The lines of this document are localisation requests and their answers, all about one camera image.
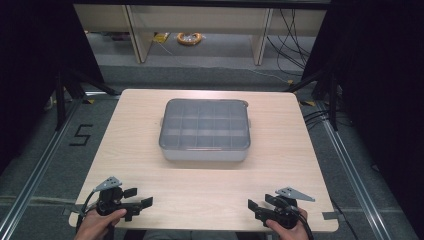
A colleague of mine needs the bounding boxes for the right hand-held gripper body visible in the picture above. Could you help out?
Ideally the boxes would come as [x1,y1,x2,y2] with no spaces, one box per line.
[254,186,316,230]

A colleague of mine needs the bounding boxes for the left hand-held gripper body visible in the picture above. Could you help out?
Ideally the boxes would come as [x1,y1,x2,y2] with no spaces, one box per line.
[94,176,141,223]

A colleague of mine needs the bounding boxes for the white compartment storage box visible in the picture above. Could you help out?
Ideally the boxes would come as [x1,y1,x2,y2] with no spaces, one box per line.
[159,116,252,163]

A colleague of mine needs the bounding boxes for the clear plastic compartment box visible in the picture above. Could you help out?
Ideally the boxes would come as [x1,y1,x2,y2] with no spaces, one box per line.
[158,98,252,151]

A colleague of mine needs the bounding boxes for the person's right hand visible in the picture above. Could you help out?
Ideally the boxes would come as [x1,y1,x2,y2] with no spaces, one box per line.
[265,208,310,240]

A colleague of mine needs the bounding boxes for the person's left hand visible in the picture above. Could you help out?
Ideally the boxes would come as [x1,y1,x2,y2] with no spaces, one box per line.
[73,208,128,240]

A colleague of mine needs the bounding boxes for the black metal stand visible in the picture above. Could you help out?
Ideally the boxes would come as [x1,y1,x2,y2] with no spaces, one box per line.
[284,68,340,132]
[54,68,120,132]

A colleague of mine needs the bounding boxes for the black curtain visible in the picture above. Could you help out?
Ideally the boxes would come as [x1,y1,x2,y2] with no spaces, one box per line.
[301,0,424,234]
[0,0,105,174]

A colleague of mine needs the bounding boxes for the yellow packet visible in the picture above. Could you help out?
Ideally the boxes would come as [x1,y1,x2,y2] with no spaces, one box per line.
[152,32,170,44]

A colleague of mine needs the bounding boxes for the white shelf unit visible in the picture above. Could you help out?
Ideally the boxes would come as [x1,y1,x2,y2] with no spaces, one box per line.
[73,3,328,66]

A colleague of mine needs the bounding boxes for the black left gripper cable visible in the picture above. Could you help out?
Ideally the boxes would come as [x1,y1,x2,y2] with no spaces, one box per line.
[75,189,101,234]

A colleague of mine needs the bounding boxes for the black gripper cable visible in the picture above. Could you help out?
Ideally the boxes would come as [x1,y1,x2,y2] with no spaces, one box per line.
[293,206,315,240]
[75,189,101,234]

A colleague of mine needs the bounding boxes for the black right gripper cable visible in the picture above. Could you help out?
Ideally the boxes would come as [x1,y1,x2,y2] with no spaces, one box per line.
[293,206,315,240]

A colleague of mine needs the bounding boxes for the aluminium floor rail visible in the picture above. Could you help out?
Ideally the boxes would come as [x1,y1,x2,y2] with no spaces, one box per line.
[314,99,398,240]
[0,96,85,240]

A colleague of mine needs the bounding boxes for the black floor cables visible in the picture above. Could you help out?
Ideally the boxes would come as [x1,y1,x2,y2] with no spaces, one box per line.
[302,109,336,130]

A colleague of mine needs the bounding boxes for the hanging black cables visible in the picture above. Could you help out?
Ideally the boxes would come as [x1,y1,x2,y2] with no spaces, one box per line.
[266,8,318,77]

